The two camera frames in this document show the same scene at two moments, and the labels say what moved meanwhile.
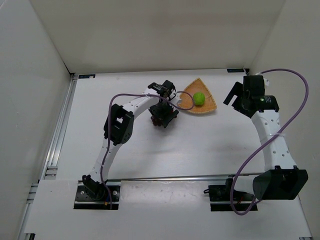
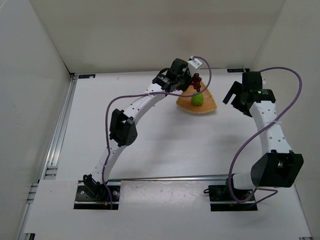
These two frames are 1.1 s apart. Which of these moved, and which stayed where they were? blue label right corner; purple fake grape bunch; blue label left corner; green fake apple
Moved: purple fake grape bunch
Stayed: blue label left corner; green fake apple; blue label right corner
